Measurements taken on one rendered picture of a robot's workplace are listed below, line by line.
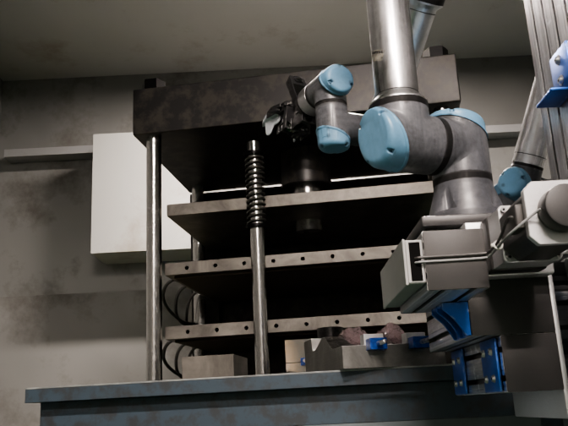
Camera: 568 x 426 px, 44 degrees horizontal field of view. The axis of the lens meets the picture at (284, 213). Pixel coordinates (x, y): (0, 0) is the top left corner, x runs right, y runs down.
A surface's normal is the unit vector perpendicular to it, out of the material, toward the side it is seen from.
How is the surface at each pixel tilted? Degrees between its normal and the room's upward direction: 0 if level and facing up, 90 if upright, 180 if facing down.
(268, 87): 90
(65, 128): 90
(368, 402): 90
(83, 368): 90
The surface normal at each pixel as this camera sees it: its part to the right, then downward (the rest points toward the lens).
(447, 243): -0.01, -0.26
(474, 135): 0.42, -0.26
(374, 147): -0.89, 0.06
